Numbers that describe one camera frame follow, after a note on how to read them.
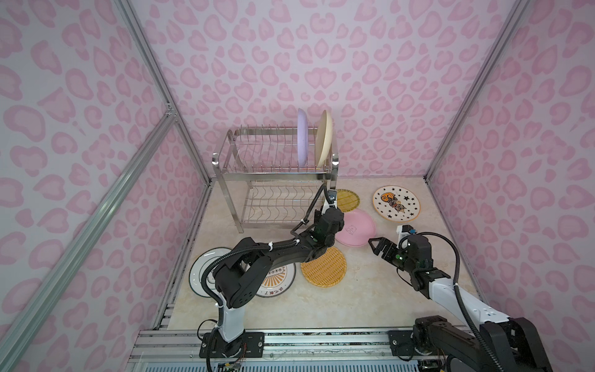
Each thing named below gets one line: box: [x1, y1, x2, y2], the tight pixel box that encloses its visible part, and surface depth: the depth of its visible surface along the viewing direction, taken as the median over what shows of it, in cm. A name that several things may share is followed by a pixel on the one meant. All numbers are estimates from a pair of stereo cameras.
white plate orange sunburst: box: [255, 262, 297, 298], surface depth 87 cm
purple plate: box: [296, 107, 309, 169], surface depth 71 cm
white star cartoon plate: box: [371, 185, 421, 223], surface depth 112 cm
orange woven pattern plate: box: [300, 246, 348, 289], surface depth 90 cm
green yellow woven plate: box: [336, 189, 361, 213], surface depth 112 cm
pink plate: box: [335, 209, 377, 248], surface depth 103 cm
